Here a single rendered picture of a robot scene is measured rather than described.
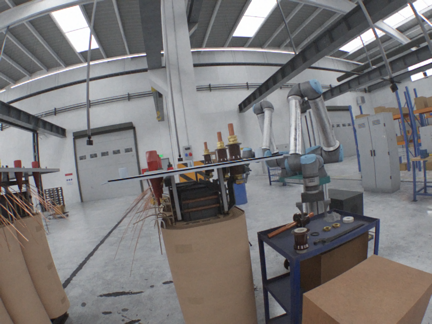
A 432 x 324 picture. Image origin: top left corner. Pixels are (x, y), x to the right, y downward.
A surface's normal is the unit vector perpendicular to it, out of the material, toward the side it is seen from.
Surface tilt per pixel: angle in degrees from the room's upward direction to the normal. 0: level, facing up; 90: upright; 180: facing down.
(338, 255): 90
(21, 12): 90
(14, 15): 90
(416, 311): 90
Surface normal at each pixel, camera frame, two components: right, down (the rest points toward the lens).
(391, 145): 0.22, -0.04
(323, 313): -0.96, 0.15
